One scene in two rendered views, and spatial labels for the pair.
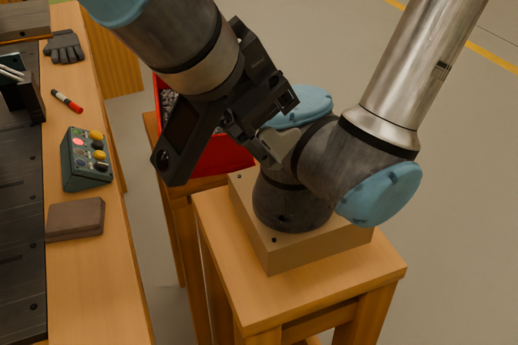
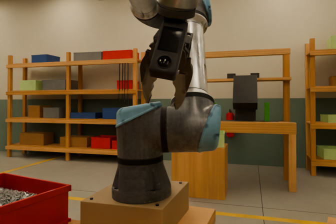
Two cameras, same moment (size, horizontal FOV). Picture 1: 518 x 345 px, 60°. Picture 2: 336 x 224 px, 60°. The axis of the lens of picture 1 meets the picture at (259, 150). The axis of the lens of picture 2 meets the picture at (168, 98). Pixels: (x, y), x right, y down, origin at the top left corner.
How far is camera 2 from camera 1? 59 cm
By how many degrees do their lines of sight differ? 60
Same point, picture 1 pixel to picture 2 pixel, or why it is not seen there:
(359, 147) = (198, 99)
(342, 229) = (181, 192)
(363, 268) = (200, 217)
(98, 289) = not seen: outside the picture
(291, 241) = (166, 201)
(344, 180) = (200, 116)
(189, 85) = not seen: outside the picture
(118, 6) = not seen: outside the picture
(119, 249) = not seen: outside the picture
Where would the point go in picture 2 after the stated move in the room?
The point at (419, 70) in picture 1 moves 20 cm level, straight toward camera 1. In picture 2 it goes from (201, 67) to (253, 56)
